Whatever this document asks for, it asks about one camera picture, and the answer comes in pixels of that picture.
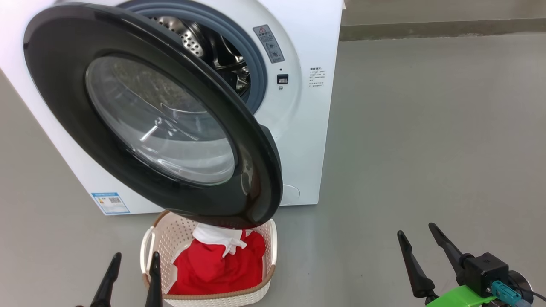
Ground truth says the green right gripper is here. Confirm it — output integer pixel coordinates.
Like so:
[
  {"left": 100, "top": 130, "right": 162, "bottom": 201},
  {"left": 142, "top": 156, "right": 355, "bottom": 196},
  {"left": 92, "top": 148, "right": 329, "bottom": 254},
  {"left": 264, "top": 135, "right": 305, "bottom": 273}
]
[{"left": 397, "top": 223, "right": 498, "bottom": 307}]

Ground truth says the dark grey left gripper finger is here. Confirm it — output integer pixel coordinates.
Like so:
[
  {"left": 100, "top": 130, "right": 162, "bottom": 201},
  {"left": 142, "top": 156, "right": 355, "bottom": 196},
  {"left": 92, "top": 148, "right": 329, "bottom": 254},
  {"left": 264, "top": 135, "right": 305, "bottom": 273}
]
[
  {"left": 90, "top": 252, "right": 122, "bottom": 307},
  {"left": 145, "top": 252, "right": 163, "bottom": 307}
]

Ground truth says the red and white garment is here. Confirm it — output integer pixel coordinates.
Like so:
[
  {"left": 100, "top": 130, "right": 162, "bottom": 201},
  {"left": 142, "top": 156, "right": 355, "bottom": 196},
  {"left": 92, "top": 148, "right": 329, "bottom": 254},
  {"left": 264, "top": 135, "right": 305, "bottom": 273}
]
[{"left": 168, "top": 223, "right": 266, "bottom": 295}]

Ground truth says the round dark glass washer door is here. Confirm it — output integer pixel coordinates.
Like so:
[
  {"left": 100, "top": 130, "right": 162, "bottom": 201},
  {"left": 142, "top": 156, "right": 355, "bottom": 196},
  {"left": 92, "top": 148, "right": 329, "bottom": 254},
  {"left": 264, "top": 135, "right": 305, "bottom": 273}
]
[{"left": 23, "top": 2, "right": 283, "bottom": 229}]

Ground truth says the cream perforated laundry basket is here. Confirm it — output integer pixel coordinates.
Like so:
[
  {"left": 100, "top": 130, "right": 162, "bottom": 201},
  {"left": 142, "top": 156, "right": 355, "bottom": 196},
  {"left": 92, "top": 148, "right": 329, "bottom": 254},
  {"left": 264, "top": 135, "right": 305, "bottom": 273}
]
[{"left": 140, "top": 209, "right": 278, "bottom": 307}]

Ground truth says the white front-load washing machine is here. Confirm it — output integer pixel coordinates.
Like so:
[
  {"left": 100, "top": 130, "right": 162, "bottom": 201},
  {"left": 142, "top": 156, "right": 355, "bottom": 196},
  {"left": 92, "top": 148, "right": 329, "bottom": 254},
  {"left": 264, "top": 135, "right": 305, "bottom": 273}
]
[{"left": 0, "top": 0, "right": 345, "bottom": 216}]

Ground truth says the perforated steel washer drum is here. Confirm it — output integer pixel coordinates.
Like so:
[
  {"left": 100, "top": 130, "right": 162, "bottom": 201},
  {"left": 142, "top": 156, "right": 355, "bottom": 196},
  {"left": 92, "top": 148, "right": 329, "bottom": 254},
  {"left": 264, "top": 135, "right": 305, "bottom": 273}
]
[{"left": 149, "top": 16, "right": 251, "bottom": 103}]

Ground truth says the blue energy label sticker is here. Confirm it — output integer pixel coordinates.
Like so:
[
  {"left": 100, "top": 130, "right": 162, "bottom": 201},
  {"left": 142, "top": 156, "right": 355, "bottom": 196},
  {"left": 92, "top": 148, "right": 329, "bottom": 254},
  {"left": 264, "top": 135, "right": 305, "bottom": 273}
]
[{"left": 91, "top": 192, "right": 130, "bottom": 215}]

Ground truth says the round white filter cover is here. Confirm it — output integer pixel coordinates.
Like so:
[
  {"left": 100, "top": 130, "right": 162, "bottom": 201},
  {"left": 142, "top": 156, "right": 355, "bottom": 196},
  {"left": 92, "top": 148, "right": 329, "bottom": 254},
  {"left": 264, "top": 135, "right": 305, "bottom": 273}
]
[{"left": 279, "top": 184, "right": 301, "bottom": 205}]

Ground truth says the grey warning label sticker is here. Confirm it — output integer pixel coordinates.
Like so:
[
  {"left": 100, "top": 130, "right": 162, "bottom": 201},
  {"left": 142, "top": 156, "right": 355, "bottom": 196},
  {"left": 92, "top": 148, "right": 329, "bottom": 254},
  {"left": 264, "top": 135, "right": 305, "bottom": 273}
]
[{"left": 253, "top": 24, "right": 285, "bottom": 64}]

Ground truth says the teal right camera cable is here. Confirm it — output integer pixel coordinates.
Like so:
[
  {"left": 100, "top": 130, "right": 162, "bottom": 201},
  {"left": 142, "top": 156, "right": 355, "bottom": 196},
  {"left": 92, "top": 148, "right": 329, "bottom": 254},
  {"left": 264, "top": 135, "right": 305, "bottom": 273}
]
[{"left": 491, "top": 280, "right": 523, "bottom": 306}]

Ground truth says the thin black cable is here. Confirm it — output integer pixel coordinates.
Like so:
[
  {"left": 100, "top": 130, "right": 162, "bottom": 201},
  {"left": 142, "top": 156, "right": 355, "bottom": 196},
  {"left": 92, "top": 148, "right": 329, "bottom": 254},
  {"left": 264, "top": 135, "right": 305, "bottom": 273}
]
[{"left": 518, "top": 288, "right": 546, "bottom": 302}]

